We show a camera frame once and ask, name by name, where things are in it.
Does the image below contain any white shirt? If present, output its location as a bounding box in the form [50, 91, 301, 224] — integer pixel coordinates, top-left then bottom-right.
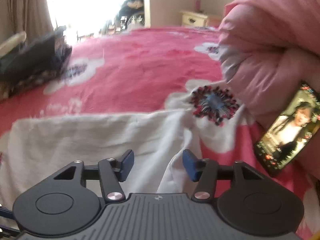
[1, 109, 200, 208]

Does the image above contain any dark folded clothes stack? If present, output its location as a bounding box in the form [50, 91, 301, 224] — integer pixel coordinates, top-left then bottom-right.
[1, 26, 72, 101]

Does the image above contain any wheelchair with clothes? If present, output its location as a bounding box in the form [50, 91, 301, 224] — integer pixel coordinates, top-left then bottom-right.
[114, 0, 145, 31]

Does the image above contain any smartphone with lit screen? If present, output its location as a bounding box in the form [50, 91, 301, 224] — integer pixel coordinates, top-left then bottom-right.
[253, 81, 319, 177]

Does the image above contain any red floral blanket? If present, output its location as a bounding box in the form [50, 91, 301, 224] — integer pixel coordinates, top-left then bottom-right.
[0, 26, 320, 239]

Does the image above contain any pink quilted jacket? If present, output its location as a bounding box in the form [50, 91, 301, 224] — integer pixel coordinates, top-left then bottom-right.
[217, 0, 320, 181]

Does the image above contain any cream nightstand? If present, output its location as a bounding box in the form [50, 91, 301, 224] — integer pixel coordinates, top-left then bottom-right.
[180, 10, 208, 27]

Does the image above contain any pink cup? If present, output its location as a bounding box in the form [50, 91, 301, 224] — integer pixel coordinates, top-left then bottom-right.
[194, 0, 201, 13]

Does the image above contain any beige curtain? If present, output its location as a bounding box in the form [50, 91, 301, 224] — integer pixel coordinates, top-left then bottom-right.
[1, 0, 53, 43]

